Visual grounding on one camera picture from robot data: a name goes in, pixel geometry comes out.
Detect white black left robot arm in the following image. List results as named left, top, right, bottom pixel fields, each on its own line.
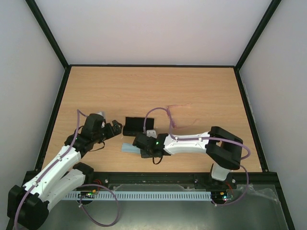
left=7, top=114, right=122, bottom=230

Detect light blue slotted cable duct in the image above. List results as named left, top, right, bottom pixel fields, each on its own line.
left=66, top=190, right=213, bottom=201

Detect light blue cleaning cloth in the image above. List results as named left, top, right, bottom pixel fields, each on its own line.
left=121, top=143, right=141, bottom=154

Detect black aluminium frame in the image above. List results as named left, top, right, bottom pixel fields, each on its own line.
left=25, top=0, right=295, bottom=230

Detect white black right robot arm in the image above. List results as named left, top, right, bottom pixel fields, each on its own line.
left=133, top=126, right=243, bottom=188

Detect pink sunglasses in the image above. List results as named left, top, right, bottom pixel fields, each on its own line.
left=166, top=103, right=199, bottom=130

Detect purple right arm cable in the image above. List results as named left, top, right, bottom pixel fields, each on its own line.
left=143, top=107, right=251, bottom=207

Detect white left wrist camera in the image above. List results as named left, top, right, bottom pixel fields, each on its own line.
left=97, top=111, right=106, bottom=128

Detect black sunglasses case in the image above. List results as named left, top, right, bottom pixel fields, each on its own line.
left=123, top=117, right=154, bottom=137

